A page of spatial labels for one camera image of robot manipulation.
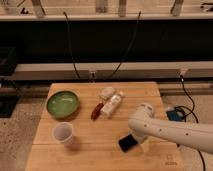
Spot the black hanging cable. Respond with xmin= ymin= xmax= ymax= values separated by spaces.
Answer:
xmin=62 ymin=11 xmax=82 ymax=81
xmin=104 ymin=10 xmax=142 ymax=82

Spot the red brown sausage toy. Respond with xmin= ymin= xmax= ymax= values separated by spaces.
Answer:
xmin=91 ymin=103 xmax=104 ymax=120

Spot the green ceramic bowl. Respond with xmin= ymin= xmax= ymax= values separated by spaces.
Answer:
xmin=46 ymin=91 xmax=80 ymax=119

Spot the white wall outlet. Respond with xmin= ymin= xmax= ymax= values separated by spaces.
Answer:
xmin=89 ymin=71 xmax=96 ymax=80

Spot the right black hanging cable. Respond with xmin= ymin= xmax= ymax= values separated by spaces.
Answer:
xmin=104 ymin=10 xmax=142 ymax=82

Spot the left black hanging cable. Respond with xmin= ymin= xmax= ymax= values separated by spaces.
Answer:
xmin=62 ymin=11 xmax=82 ymax=81

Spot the translucent white cup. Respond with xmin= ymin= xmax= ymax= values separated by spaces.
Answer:
xmin=52 ymin=122 xmax=74 ymax=146

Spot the blue power adapter box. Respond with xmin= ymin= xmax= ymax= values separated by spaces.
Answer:
xmin=166 ymin=110 xmax=184 ymax=122

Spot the black rectangular eraser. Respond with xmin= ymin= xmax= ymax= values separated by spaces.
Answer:
xmin=118 ymin=134 xmax=138 ymax=152

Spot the small white plastic bottle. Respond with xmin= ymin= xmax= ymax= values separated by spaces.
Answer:
xmin=101 ymin=92 xmax=123 ymax=118

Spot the black floor cable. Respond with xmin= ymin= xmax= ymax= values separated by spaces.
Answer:
xmin=174 ymin=74 xmax=207 ymax=171

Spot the black box at left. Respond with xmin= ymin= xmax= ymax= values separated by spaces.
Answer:
xmin=0 ymin=47 xmax=19 ymax=118

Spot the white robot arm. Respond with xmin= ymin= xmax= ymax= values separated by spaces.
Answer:
xmin=128 ymin=103 xmax=213 ymax=154

